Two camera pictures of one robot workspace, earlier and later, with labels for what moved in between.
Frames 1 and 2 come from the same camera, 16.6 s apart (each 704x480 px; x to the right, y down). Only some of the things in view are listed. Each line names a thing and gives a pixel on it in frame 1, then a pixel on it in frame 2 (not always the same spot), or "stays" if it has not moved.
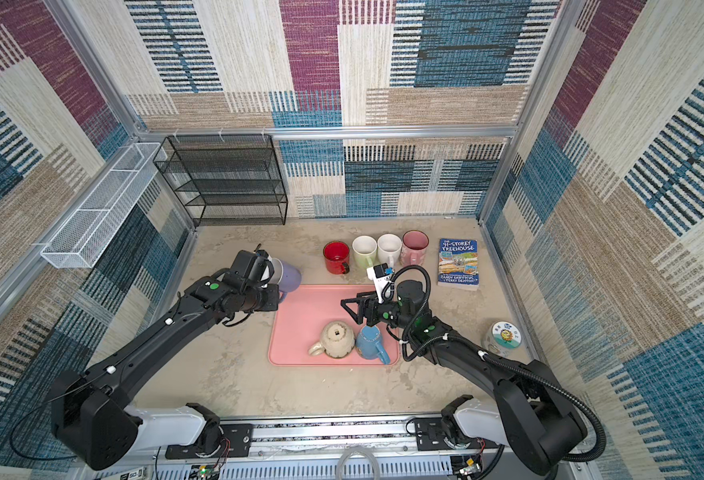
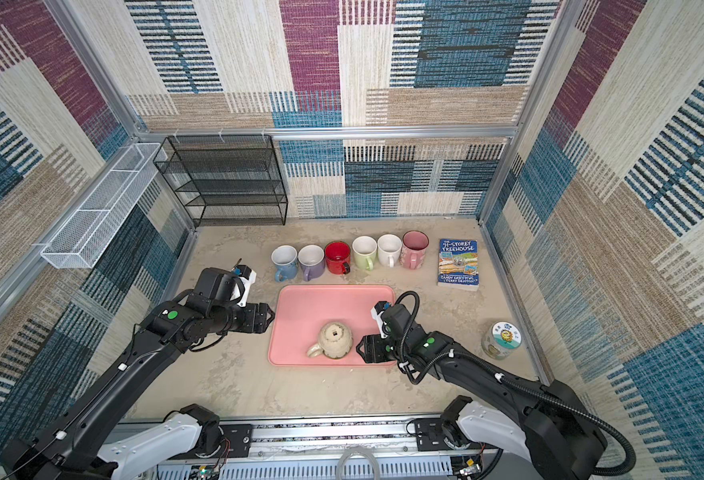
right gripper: x=364 y=304 → x=373 y=349
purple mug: x=286 y=275 → x=311 y=259
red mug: x=336 y=255 stays
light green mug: x=364 y=249 stays
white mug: x=388 y=249 stays
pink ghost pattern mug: x=414 y=246 stays
